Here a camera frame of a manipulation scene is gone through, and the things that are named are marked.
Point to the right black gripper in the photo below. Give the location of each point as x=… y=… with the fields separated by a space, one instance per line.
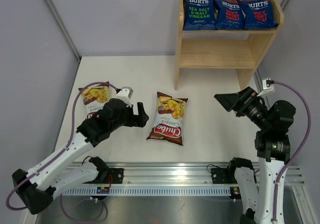
x=239 y=101

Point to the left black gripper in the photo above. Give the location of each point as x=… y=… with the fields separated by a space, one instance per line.
x=138 y=120

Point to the large Chuba cassava chips bag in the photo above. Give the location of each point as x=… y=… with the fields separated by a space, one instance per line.
x=169 y=119

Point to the blue Burts chilli bag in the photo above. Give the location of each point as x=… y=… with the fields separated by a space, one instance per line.
x=258 y=14
x=229 y=15

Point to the blue Burts sea salt bag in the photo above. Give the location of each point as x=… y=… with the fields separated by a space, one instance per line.
x=199 y=15

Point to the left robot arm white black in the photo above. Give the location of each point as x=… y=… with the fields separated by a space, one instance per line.
x=39 y=186

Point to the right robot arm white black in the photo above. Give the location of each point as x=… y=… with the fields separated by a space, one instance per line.
x=263 y=201

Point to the left Chuba cassava chips bag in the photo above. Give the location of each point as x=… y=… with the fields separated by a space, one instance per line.
x=94 y=98

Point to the wooden two-tier shelf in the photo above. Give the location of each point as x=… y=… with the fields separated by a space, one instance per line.
x=242 y=50

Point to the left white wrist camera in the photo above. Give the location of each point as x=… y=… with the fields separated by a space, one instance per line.
x=125 y=95

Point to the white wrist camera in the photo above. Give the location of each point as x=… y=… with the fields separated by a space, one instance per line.
x=267 y=87
x=125 y=95

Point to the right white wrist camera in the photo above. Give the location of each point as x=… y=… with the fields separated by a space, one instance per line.
x=267 y=87

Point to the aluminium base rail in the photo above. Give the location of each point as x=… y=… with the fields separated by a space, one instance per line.
x=155 y=179

